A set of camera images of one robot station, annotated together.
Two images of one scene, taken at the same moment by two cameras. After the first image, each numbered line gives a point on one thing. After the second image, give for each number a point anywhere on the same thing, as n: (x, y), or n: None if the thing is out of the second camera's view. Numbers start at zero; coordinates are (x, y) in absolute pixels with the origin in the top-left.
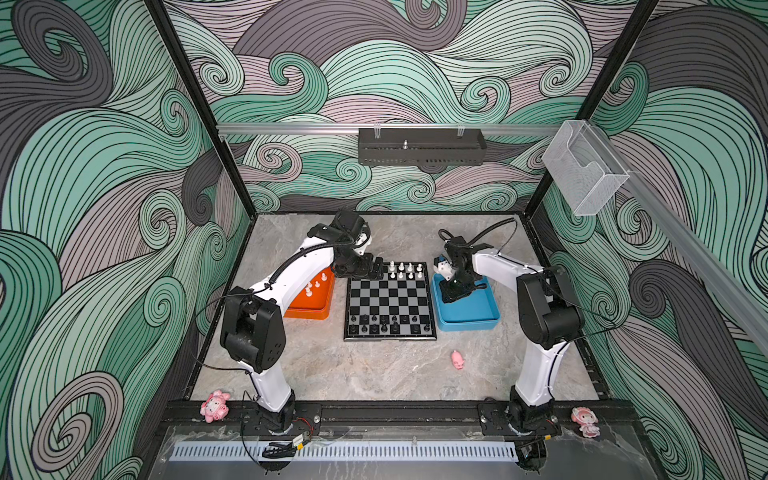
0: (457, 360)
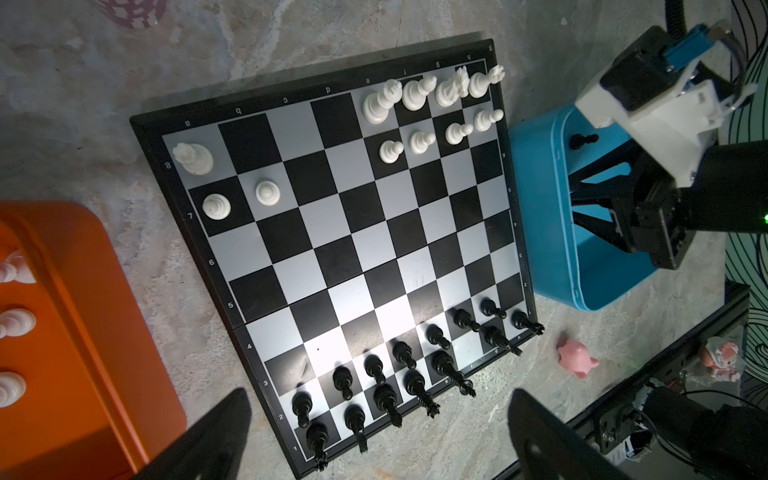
0: (576, 357)
